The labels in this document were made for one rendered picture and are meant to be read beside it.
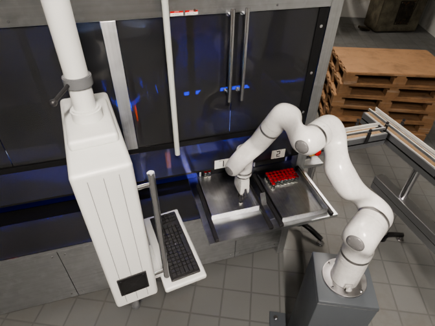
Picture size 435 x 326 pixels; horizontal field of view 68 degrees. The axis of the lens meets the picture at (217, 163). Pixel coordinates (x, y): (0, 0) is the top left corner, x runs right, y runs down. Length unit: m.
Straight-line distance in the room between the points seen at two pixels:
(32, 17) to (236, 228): 1.22
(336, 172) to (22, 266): 1.78
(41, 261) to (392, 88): 3.46
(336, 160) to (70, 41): 0.93
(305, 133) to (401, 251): 2.04
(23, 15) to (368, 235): 1.40
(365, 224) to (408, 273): 1.70
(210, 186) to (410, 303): 1.66
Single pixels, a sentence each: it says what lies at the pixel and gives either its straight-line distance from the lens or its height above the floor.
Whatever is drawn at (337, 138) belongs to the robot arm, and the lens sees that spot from 1.24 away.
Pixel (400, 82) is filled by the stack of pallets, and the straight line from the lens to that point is 3.84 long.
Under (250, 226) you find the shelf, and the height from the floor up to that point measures 0.88.
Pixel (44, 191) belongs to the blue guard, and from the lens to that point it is 1.78.
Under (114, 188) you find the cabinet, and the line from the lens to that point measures 1.02.
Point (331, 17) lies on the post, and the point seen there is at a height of 1.75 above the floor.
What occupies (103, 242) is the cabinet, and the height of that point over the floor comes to 1.25.
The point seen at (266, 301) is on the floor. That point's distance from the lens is 2.45.
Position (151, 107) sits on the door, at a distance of 1.50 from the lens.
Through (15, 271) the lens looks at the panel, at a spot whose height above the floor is 0.49.
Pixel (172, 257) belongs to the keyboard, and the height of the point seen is 0.83.
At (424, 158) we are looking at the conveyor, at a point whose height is 0.93.
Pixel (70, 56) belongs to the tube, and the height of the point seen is 1.80.
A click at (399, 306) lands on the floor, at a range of 2.73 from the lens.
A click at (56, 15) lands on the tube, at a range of 1.01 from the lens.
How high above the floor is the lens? 2.15
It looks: 39 degrees down
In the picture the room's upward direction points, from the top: 1 degrees clockwise
